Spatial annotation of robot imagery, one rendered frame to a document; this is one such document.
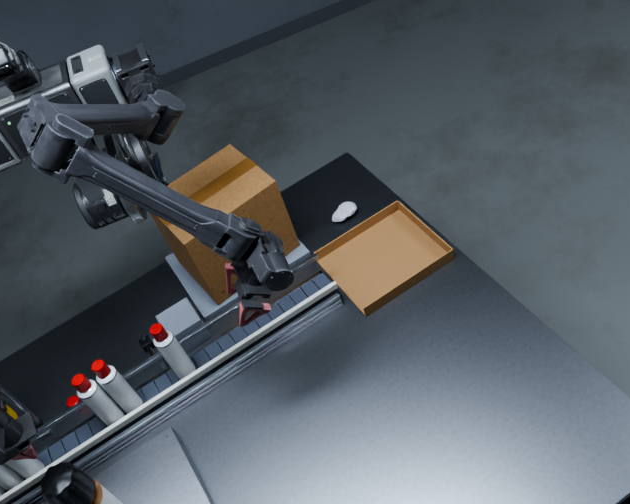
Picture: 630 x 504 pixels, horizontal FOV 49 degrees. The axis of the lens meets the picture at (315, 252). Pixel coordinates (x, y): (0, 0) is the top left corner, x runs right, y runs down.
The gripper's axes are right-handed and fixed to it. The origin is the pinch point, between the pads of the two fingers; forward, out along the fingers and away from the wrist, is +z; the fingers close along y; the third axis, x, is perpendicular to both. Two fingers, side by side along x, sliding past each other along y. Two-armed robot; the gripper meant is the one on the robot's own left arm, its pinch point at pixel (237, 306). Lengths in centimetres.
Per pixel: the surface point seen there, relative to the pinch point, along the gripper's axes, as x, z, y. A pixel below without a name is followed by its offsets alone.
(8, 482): -37, 62, 0
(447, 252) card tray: 63, -12, -12
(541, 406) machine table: 63, -8, 36
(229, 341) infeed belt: 12.9, 27.8, -15.1
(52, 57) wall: 8, 94, -295
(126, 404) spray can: -12.8, 41.6, -6.4
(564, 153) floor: 197, -7, -103
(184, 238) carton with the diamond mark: -1.4, 8.9, -33.4
